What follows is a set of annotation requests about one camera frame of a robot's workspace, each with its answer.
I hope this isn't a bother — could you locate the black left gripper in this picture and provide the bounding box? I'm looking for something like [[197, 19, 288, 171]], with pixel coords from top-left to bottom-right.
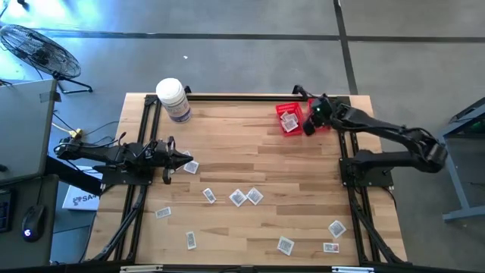
[[153, 136, 194, 186]]

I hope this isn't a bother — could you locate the red plastic basket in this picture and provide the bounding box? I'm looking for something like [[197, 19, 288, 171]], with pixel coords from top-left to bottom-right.
[[275, 101, 306, 137], [305, 97, 334, 133]]

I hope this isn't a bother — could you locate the white wipes canister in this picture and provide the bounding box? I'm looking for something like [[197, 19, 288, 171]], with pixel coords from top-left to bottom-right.
[[155, 77, 193, 124]]

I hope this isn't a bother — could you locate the white printed cardboard box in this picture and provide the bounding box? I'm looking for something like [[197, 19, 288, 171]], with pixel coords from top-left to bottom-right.
[[62, 165, 104, 212]]

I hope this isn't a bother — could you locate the large grey flat panel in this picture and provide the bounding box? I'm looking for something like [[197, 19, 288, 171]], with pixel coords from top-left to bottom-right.
[[0, 78, 58, 187]]

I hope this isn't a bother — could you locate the black computer mouse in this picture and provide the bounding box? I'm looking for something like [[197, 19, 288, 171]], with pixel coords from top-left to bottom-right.
[[21, 204, 47, 243]]

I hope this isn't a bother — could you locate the black floor fan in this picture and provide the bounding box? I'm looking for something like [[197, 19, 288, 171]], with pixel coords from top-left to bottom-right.
[[0, 24, 94, 95]]

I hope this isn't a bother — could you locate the black keyboard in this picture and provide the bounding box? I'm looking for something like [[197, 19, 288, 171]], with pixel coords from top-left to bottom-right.
[[0, 188, 17, 234]]

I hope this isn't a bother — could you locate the dark grey desk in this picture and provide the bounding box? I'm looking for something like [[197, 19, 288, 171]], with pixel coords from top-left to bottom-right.
[[0, 174, 61, 268]]

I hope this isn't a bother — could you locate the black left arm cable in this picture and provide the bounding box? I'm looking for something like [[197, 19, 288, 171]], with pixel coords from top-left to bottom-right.
[[52, 111, 128, 149]]

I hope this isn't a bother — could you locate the silver aluminium bracket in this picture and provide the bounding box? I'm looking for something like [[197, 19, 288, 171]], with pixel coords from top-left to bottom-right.
[[120, 265, 164, 273], [331, 265, 376, 273]]

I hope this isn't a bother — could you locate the blue-grey metal cart frame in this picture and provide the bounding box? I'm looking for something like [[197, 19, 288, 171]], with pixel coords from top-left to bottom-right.
[[439, 96, 485, 224]]

